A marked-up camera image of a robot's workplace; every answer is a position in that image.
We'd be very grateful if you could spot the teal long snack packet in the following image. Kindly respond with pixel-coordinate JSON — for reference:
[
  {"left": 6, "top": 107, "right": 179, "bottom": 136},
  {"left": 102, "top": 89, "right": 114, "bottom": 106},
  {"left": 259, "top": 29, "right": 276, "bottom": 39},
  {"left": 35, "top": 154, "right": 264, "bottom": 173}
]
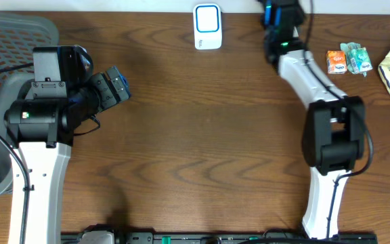
[{"left": 340, "top": 42, "right": 362, "bottom": 75}]

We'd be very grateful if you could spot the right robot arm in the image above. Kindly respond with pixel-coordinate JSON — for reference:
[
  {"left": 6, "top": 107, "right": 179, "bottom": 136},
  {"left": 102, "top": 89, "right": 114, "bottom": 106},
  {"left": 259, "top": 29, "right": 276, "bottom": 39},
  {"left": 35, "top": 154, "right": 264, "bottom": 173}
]
[{"left": 260, "top": 0, "right": 370, "bottom": 241}]

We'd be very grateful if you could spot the white barcode scanner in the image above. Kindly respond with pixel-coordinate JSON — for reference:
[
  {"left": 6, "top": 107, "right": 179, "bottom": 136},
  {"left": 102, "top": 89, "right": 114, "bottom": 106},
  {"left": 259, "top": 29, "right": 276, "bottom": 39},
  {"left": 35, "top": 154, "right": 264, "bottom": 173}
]
[{"left": 192, "top": 3, "right": 223, "bottom": 50}]

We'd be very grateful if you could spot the teal small snack packet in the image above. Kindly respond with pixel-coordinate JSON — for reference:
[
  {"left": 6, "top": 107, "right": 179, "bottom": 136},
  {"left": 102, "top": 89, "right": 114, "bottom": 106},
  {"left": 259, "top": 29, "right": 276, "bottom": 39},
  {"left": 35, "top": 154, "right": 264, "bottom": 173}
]
[{"left": 348, "top": 47, "right": 372, "bottom": 76}]

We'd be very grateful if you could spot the orange small snack box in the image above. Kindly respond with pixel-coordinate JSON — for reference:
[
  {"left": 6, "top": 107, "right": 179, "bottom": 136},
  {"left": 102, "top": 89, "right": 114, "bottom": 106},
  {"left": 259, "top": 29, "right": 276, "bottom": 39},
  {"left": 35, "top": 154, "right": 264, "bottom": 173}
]
[{"left": 326, "top": 50, "right": 347, "bottom": 74}]

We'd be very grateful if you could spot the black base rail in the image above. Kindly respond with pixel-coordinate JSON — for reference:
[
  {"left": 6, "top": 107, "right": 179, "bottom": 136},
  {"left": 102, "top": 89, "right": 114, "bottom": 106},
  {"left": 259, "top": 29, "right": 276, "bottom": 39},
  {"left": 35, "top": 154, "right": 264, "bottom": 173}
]
[{"left": 61, "top": 224, "right": 378, "bottom": 244}]

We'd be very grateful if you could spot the black plastic mesh basket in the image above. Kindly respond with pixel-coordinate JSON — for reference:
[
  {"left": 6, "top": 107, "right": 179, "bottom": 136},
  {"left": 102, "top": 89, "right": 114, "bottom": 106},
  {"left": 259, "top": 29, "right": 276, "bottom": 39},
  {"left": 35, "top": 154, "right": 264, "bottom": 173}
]
[{"left": 0, "top": 12, "right": 59, "bottom": 195}]

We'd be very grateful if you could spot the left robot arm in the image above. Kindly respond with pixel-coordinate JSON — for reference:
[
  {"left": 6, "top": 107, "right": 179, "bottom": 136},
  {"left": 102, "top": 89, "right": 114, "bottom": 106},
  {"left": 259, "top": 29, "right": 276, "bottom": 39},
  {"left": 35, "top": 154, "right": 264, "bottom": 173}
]
[{"left": 4, "top": 45, "right": 131, "bottom": 243}]

